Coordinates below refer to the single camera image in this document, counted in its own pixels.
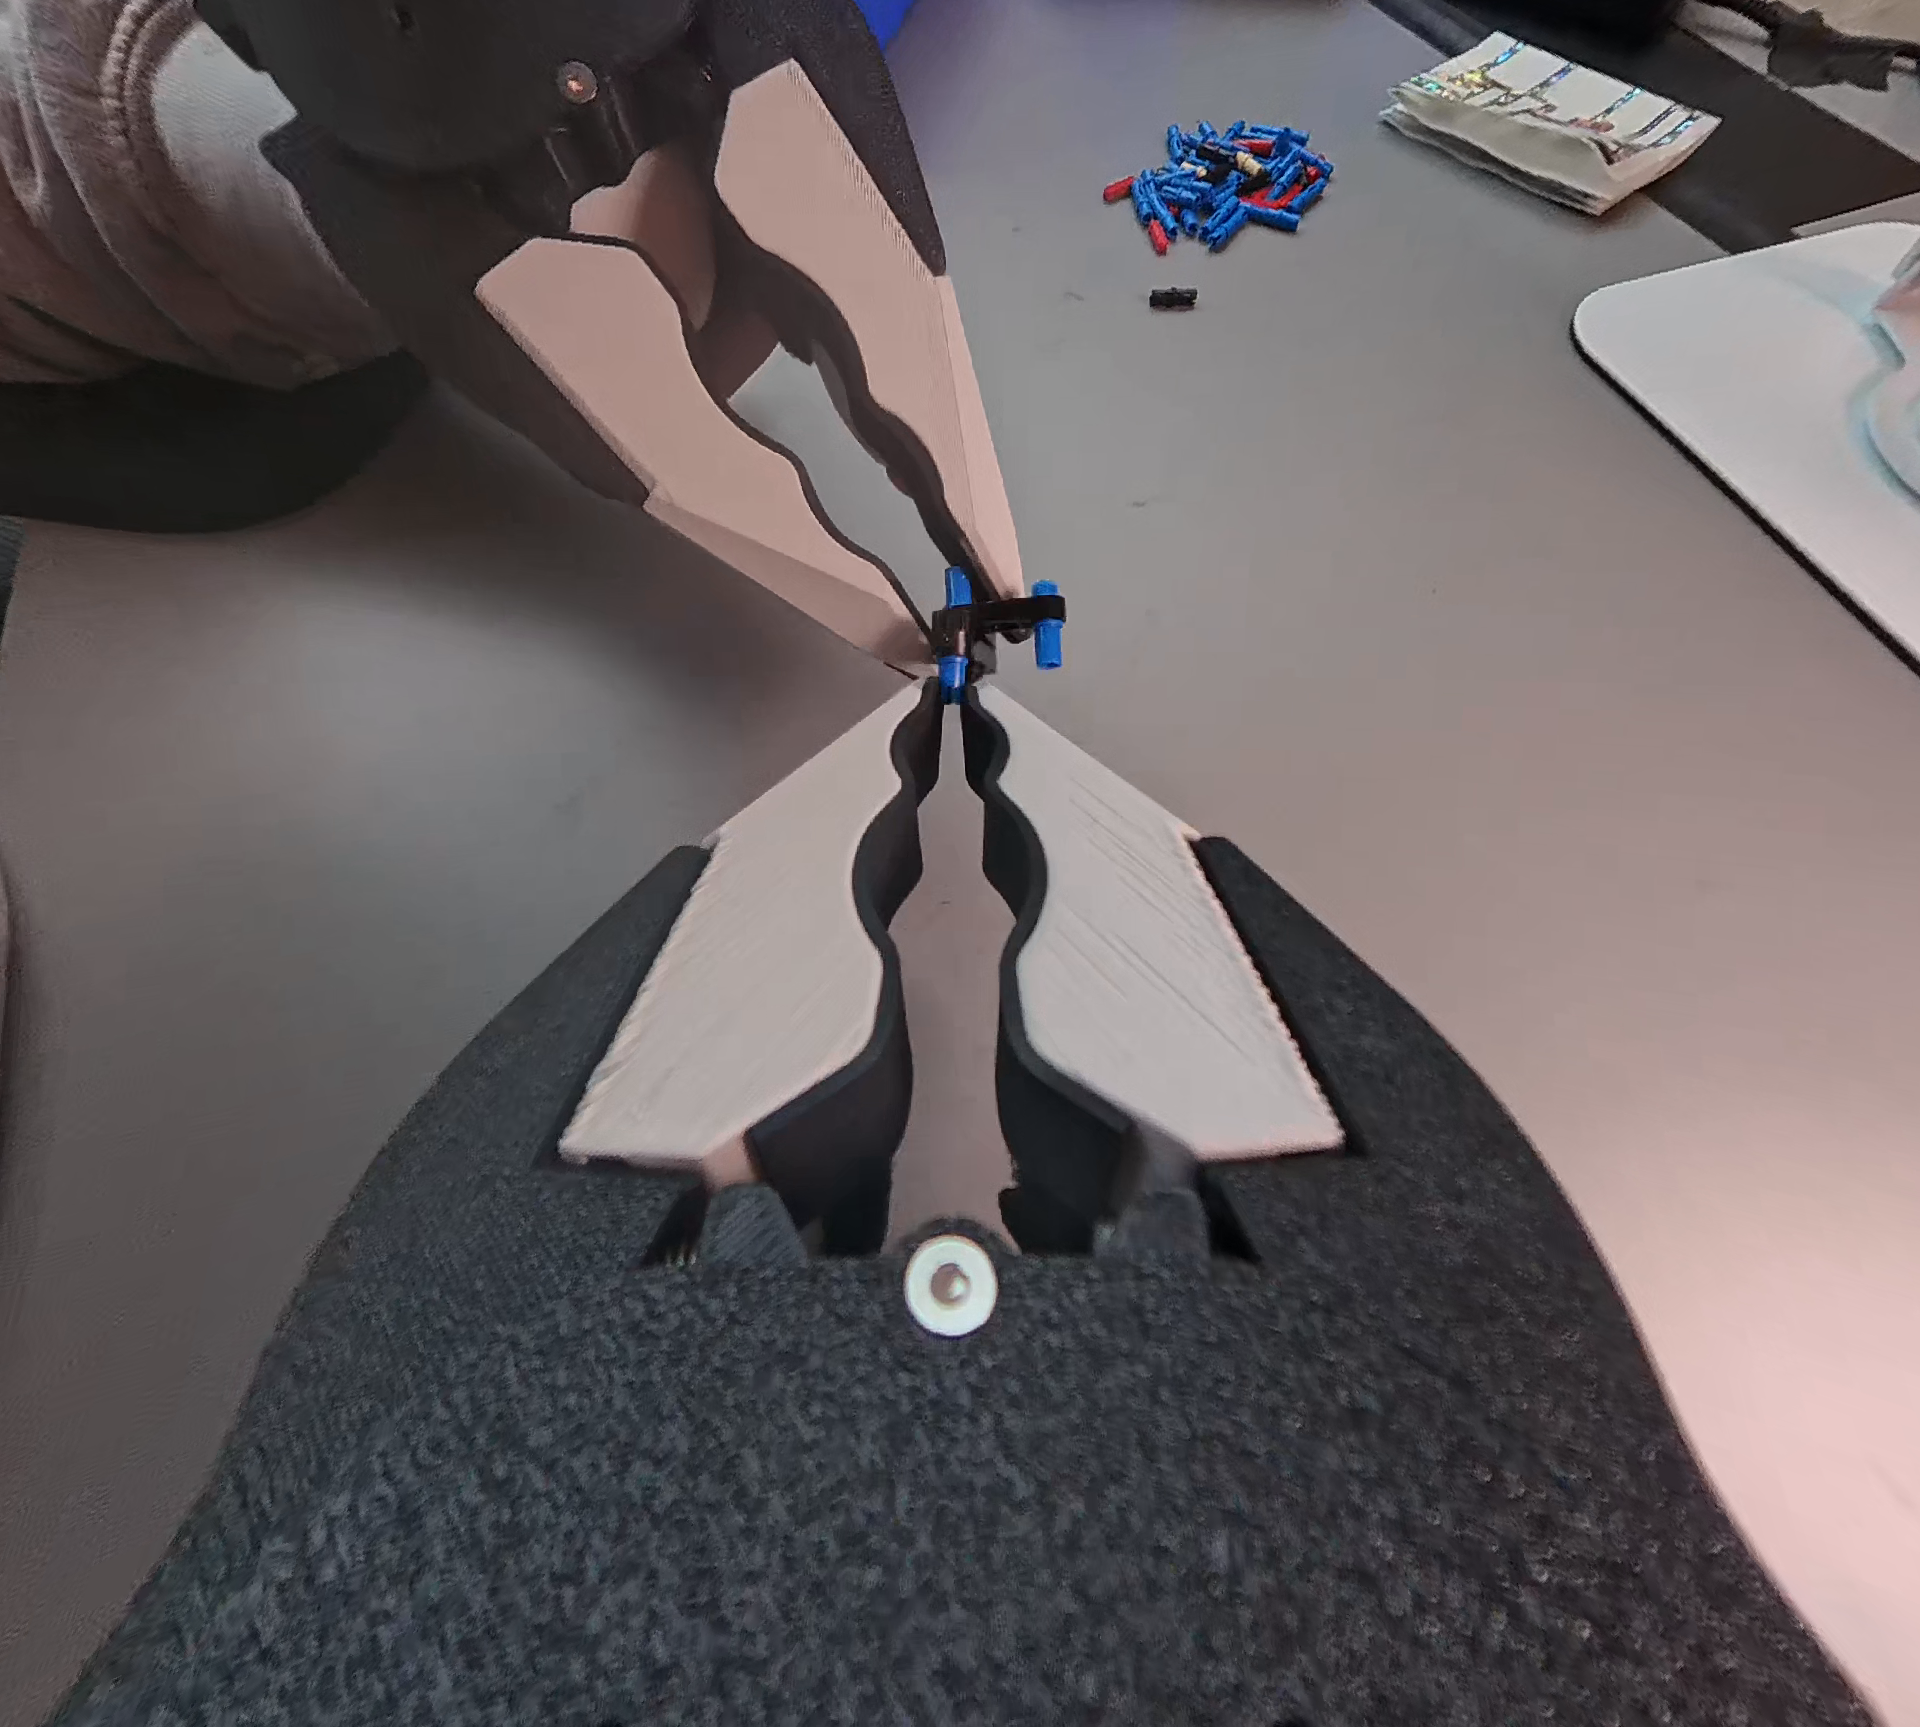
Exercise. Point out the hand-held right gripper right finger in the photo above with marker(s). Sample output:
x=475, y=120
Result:
x=1171, y=1007

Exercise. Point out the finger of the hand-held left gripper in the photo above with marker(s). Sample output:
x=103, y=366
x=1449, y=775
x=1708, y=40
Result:
x=644, y=392
x=871, y=256

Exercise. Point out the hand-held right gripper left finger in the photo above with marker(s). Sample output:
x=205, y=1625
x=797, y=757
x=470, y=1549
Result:
x=720, y=1007

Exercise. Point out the black and blue brick assembly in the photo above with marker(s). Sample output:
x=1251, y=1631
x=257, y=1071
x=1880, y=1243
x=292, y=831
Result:
x=974, y=629

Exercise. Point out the person's left forearm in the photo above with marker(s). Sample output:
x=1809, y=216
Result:
x=134, y=182

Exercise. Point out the grey desk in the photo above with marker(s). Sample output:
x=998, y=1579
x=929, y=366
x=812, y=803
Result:
x=1350, y=737

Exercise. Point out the pile of blue red pins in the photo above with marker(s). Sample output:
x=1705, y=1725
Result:
x=1222, y=182

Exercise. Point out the folded shiny sticker sheet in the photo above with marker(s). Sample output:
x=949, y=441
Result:
x=1545, y=122

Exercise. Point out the white book stand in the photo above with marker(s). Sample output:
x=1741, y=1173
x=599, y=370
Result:
x=1725, y=362

